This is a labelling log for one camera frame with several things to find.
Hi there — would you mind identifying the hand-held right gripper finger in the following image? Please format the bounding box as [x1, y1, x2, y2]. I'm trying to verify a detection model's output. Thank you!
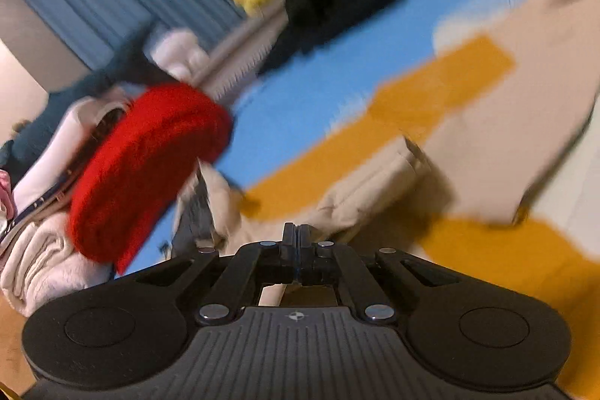
[136, 223, 298, 326]
[297, 225, 458, 324]

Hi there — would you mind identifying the beige garment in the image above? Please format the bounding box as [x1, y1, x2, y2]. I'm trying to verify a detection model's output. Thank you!
[316, 0, 600, 244]

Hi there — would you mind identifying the red folded blanket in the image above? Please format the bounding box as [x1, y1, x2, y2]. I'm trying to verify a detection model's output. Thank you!
[68, 84, 235, 275]

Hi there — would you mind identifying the blue white yellow printed bedsheet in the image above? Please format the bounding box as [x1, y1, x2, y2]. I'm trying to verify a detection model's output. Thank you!
[112, 0, 600, 387]

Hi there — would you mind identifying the white soft toy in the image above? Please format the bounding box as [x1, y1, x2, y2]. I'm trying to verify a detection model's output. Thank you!
[149, 29, 213, 83]

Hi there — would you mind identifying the cream folded blanket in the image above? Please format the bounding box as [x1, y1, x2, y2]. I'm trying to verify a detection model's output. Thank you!
[0, 210, 116, 317]

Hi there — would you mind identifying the white folded bedding dark trim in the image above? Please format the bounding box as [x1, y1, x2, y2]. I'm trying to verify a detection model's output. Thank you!
[9, 93, 139, 225]

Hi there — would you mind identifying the dark teal garment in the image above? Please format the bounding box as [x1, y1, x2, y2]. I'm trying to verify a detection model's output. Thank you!
[0, 65, 129, 176]

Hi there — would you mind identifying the pink white folded cloth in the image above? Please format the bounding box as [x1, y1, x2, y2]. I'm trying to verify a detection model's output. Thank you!
[0, 168, 16, 216]

